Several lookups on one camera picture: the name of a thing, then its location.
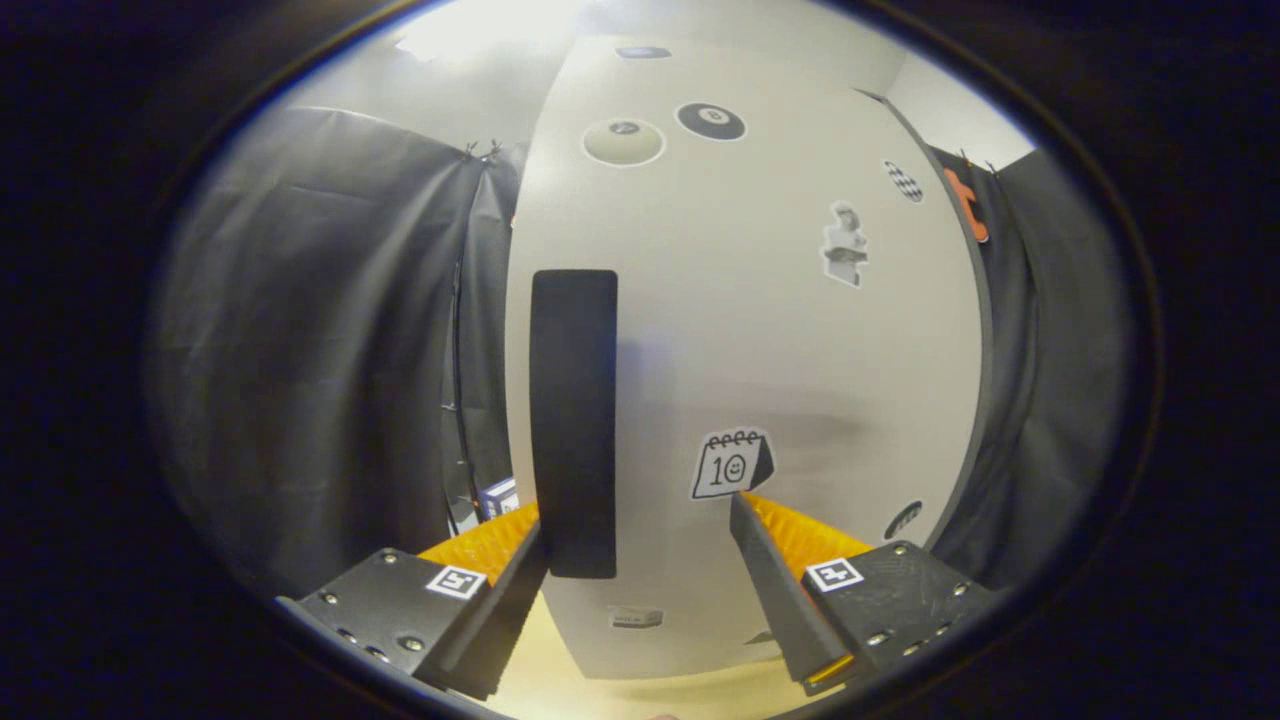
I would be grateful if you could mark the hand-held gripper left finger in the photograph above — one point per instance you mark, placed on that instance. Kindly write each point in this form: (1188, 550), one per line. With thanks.
(500, 620)

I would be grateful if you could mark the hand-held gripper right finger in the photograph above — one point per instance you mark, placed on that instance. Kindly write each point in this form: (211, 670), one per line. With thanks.
(775, 600)

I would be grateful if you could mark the black backdrop cloth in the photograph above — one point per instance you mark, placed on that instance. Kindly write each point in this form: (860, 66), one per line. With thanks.
(320, 350)

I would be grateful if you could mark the grey cabinet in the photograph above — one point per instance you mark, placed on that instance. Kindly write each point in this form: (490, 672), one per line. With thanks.
(987, 340)

